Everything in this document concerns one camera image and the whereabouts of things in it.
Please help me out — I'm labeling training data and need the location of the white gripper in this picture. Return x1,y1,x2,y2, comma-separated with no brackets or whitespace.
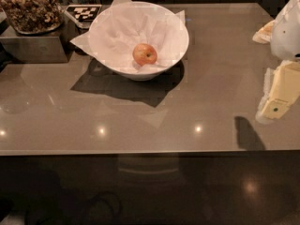
252,0,300,124

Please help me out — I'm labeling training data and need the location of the red yellow apple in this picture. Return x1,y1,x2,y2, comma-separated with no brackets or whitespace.
132,43,158,66

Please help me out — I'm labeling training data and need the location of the white bowl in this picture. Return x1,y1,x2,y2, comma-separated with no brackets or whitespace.
87,1,190,82

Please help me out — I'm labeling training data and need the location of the white paper liner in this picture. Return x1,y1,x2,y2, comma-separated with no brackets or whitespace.
69,0,189,75

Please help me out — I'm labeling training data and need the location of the black white marker tag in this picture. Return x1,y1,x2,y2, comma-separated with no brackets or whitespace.
64,5,102,29

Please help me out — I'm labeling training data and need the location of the steel box stand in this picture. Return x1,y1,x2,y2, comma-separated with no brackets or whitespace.
0,21,78,64

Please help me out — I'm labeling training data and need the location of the glass jar of nuts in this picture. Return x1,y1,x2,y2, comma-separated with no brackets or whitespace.
0,0,63,35

